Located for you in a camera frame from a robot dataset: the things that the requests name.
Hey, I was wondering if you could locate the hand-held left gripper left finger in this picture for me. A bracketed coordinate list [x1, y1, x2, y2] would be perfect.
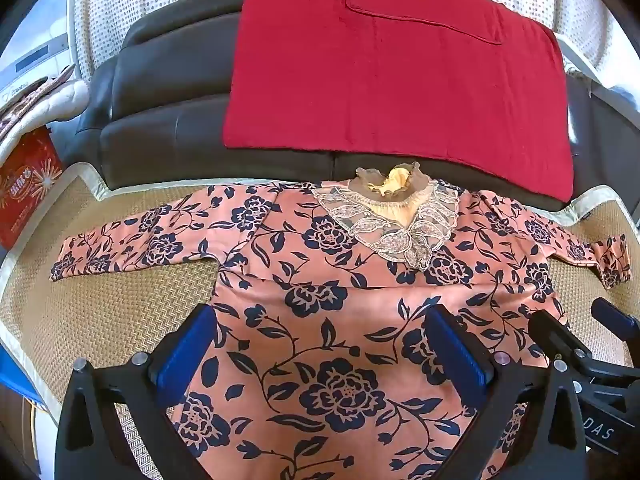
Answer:
[54, 304, 221, 480]

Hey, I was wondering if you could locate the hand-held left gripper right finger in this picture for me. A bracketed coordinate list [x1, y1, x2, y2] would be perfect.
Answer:
[424, 305, 589, 480]

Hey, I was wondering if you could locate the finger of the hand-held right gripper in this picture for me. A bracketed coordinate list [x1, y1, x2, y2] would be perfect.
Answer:
[591, 297, 640, 357]
[529, 309, 595, 386]

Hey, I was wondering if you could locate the pink floral blouse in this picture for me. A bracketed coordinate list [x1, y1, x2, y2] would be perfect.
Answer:
[49, 162, 632, 480]

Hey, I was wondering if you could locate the woven straw mat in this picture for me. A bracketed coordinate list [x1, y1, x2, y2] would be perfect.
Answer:
[0, 162, 640, 480]

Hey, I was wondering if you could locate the blue sheet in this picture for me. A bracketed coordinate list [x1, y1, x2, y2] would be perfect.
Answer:
[0, 347, 48, 407]

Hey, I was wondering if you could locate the red cardboard box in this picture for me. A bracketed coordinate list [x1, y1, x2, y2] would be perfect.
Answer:
[0, 127, 64, 250]

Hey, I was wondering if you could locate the black leather sofa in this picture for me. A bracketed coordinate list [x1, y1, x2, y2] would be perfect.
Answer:
[80, 0, 640, 213]

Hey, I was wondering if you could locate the red knitted cloth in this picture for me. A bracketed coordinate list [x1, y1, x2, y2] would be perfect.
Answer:
[222, 0, 575, 202]

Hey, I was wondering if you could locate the white quilted patterned cloth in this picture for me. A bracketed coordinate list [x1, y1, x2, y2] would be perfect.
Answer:
[0, 67, 90, 161]

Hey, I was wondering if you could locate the white appliance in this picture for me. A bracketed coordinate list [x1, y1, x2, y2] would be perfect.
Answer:
[0, 27, 77, 111]

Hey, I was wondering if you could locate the white dotted cloth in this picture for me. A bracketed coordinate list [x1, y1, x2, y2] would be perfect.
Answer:
[70, 0, 613, 86]

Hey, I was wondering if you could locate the white metal frame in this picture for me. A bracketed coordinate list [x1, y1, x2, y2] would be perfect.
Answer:
[560, 40, 640, 108]

